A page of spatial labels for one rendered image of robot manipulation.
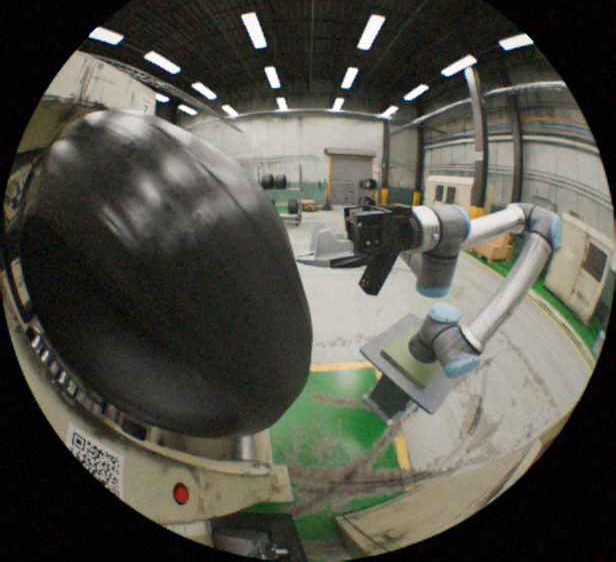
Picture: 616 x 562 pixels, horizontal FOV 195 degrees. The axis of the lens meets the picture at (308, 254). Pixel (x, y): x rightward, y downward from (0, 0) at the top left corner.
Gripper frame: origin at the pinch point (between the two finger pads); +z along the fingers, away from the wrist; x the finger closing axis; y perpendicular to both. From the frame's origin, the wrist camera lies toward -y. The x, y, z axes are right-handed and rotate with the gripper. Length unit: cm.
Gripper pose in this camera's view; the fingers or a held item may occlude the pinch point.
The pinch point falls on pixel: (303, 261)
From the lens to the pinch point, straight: 29.2
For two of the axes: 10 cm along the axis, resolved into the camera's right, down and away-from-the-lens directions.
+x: 1.8, 3.8, -9.1
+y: -1.2, -9.1, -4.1
